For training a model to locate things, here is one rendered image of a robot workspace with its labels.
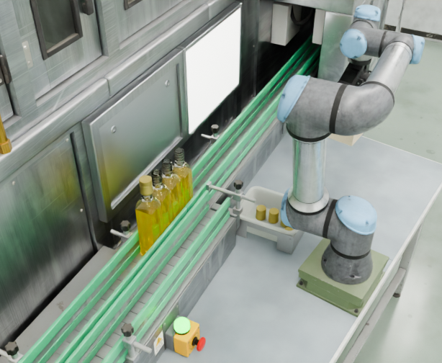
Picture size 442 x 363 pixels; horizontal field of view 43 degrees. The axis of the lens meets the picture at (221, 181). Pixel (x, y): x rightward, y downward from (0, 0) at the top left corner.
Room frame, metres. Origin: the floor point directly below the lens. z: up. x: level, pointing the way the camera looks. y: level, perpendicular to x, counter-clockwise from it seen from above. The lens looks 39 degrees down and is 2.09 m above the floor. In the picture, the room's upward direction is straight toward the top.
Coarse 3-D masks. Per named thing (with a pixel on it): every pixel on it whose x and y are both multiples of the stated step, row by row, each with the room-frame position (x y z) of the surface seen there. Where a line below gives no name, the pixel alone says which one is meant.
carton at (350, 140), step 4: (332, 136) 1.50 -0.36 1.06; (336, 136) 1.49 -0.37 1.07; (340, 136) 1.49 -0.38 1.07; (344, 136) 1.48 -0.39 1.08; (348, 136) 1.47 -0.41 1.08; (352, 136) 1.46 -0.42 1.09; (356, 136) 1.49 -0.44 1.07; (360, 136) 1.52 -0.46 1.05; (340, 140) 1.48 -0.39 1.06; (344, 140) 1.48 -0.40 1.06; (348, 140) 1.47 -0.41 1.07; (352, 140) 1.46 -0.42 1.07; (348, 144) 1.47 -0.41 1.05; (352, 144) 1.46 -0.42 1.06
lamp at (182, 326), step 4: (176, 320) 0.94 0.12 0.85; (180, 320) 0.93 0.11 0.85; (184, 320) 0.93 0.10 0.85; (188, 320) 0.94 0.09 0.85; (176, 324) 0.92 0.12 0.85; (180, 324) 0.92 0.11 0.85; (184, 324) 0.92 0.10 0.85; (188, 324) 0.92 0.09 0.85; (176, 328) 0.91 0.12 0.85; (180, 328) 0.91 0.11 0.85; (184, 328) 0.91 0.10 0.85; (188, 328) 0.92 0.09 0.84; (176, 332) 0.91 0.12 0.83; (180, 332) 0.91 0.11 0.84; (184, 332) 0.91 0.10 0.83; (188, 332) 0.92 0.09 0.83
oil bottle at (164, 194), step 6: (156, 192) 1.19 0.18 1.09; (162, 192) 1.19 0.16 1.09; (168, 192) 1.21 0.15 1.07; (162, 198) 1.18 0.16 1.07; (168, 198) 1.20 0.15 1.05; (162, 204) 1.18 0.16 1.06; (168, 204) 1.20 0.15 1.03; (162, 210) 1.18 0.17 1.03; (168, 210) 1.20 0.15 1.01; (168, 216) 1.20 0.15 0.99; (168, 222) 1.20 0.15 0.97
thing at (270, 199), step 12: (252, 192) 1.49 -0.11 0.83; (264, 192) 1.49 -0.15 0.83; (276, 192) 1.48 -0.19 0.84; (240, 204) 1.42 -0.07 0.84; (252, 204) 1.49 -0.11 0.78; (264, 204) 1.49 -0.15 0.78; (276, 204) 1.47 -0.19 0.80; (240, 216) 1.36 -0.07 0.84; (252, 216) 1.44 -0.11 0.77; (276, 228) 1.30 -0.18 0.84
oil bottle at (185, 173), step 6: (174, 162) 1.33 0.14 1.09; (174, 168) 1.30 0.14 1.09; (180, 168) 1.30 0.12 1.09; (186, 168) 1.30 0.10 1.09; (180, 174) 1.28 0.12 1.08; (186, 174) 1.29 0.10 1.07; (186, 180) 1.29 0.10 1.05; (186, 186) 1.29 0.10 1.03; (192, 186) 1.32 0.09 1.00; (186, 192) 1.29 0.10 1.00; (192, 192) 1.32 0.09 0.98; (186, 198) 1.28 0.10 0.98; (186, 204) 1.28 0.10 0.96
